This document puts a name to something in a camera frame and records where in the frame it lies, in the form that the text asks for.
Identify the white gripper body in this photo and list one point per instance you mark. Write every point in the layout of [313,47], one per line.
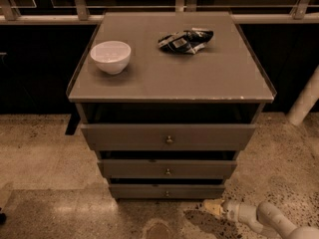
[230,208]

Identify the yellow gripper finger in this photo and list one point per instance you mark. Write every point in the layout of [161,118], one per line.
[214,206]

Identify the grey bottom drawer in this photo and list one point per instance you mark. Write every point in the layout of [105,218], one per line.
[165,191]

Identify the grey drawer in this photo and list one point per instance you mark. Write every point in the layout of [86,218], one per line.
[165,191]
[166,168]
[102,136]

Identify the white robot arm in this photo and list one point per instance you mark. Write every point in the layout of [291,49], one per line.
[264,219]

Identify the grey middle drawer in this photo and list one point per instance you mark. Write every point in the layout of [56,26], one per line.
[166,168]

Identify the grey wooden drawer cabinet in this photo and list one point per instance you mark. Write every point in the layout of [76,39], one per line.
[220,84]

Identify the grey top drawer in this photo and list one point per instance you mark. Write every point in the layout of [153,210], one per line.
[102,136]

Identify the white angled floor pipe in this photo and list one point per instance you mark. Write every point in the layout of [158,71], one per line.
[306,100]

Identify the crumpled blue chip bag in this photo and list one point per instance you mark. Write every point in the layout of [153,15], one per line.
[186,42]

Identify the white ceramic bowl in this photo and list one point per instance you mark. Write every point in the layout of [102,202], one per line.
[111,56]

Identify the metal window railing frame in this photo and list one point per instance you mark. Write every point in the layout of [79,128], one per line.
[241,11]

